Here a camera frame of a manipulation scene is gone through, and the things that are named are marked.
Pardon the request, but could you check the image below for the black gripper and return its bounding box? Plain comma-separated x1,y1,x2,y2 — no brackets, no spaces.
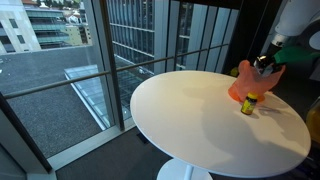
253,54,278,73

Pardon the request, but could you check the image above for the orange plastic bag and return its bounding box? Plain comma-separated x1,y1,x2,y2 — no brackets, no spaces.
227,59,287,103

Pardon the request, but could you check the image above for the orange round plastic item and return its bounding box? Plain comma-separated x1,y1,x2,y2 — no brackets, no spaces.
227,87,266,103

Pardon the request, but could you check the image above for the yellow supplement bottle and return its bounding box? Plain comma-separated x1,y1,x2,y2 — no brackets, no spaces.
240,92,259,116

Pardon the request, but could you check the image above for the yellow object at table edge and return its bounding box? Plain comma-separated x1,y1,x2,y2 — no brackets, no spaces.
305,96,320,145

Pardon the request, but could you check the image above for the dark window mullion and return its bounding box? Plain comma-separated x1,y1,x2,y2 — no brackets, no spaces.
98,0,126,132

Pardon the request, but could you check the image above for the dark diagonal window brace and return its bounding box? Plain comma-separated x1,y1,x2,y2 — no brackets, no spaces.
0,92,54,174

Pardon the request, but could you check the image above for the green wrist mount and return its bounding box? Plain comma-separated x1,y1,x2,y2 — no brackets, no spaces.
272,45,320,65

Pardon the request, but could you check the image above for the white table pedestal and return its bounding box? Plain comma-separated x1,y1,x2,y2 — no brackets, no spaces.
156,157,214,180

